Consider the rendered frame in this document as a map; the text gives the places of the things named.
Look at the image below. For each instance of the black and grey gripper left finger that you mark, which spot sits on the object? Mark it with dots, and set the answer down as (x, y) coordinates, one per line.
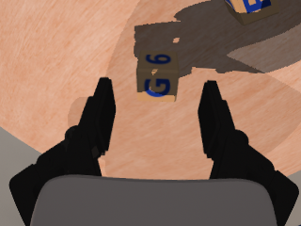
(78, 153)

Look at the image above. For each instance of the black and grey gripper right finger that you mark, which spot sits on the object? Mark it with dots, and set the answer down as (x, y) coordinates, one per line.
(234, 158)

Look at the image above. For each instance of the tan letter block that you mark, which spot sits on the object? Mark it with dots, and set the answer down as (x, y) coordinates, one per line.
(250, 11)
(157, 76)

